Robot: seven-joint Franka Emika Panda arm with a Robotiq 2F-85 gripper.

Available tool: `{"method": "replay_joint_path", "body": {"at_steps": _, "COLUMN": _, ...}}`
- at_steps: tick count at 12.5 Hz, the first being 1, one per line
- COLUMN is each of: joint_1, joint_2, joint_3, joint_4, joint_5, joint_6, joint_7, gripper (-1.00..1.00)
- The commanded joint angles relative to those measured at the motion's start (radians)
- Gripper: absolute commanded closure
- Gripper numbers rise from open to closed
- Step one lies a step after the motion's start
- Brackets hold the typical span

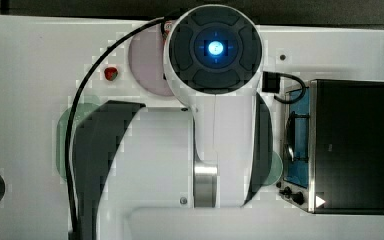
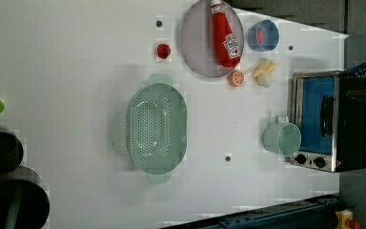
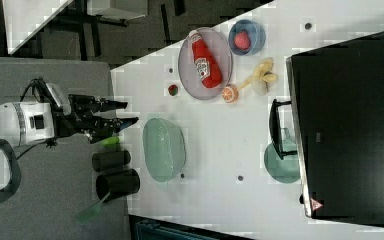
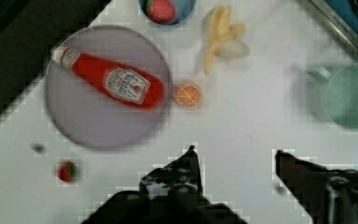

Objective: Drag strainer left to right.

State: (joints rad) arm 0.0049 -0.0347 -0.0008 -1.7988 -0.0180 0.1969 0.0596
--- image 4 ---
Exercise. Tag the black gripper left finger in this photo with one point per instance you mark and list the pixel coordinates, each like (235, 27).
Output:
(184, 171)

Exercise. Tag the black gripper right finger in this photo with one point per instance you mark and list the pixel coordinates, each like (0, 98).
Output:
(328, 196)

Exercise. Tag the yellow peeled toy banana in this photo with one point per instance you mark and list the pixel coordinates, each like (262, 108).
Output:
(223, 39)

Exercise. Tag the pink toy strawberry in bowl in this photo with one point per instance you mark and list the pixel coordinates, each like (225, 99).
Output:
(160, 11)

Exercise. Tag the blue bowl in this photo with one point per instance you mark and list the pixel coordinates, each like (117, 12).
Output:
(184, 10)

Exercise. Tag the green mug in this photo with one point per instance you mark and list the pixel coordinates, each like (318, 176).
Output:
(334, 95)

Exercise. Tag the small red toy strawberry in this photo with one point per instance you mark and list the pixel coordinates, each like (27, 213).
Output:
(67, 172)

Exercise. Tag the black toaster oven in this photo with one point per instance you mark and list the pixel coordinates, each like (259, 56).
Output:
(341, 17)

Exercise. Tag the red ketchup bottle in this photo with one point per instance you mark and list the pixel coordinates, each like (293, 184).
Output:
(121, 82)

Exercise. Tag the orange slice toy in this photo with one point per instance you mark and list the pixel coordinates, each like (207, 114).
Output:
(188, 95)

